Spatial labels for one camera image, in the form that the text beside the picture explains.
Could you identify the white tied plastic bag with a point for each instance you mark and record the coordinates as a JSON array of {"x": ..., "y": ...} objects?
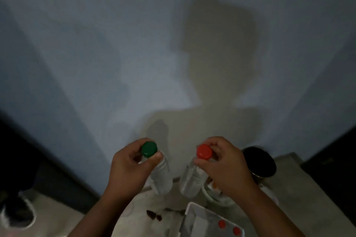
[{"x": 271, "y": 193}]

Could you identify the person's left hand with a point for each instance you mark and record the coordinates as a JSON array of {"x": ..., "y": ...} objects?
[{"x": 125, "y": 173}]

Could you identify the group of bottles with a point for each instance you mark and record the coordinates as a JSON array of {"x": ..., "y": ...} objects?
[{"x": 221, "y": 224}]

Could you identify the dark round container white rim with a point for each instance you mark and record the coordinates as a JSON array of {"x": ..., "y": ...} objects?
[{"x": 16, "y": 211}]

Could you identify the green cap water bottle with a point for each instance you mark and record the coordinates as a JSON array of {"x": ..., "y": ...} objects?
[{"x": 162, "y": 178}]

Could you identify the black round trash can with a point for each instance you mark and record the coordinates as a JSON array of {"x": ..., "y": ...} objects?
[{"x": 260, "y": 161}]

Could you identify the pale green waste bin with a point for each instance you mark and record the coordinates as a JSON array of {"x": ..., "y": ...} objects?
[{"x": 217, "y": 199}]

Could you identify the white plastic basket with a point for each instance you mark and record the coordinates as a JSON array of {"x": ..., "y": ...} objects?
[{"x": 194, "y": 223}]

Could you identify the person's left forearm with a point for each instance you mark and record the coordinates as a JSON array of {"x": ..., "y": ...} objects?
[{"x": 97, "y": 217}]

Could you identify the dark wood wardrobe unit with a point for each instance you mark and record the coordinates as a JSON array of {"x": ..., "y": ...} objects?
[{"x": 41, "y": 167}]

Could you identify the person's right hand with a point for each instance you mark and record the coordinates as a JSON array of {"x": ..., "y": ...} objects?
[{"x": 230, "y": 173}]

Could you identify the red cap water bottle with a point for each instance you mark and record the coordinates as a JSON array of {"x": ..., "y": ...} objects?
[{"x": 190, "y": 184}]

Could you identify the person's right forearm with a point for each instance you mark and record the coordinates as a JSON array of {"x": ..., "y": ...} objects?
[{"x": 264, "y": 217}]

